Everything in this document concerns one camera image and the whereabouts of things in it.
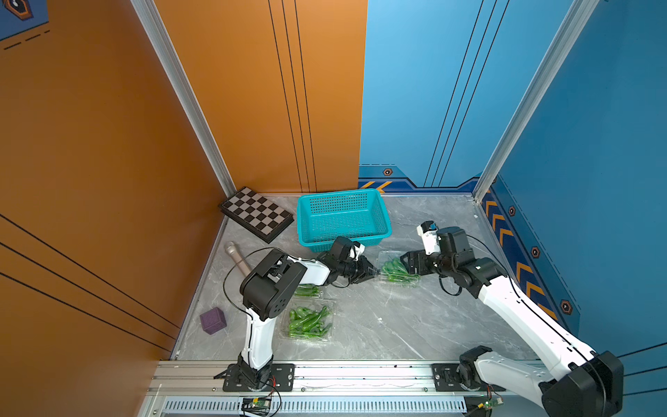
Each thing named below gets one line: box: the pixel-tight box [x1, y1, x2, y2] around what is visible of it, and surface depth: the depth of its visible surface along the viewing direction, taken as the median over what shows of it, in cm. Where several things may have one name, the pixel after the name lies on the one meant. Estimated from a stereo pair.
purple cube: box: [199, 306, 228, 336], surface depth 81 cm
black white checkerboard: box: [218, 186, 295, 245], surface depth 111 cm
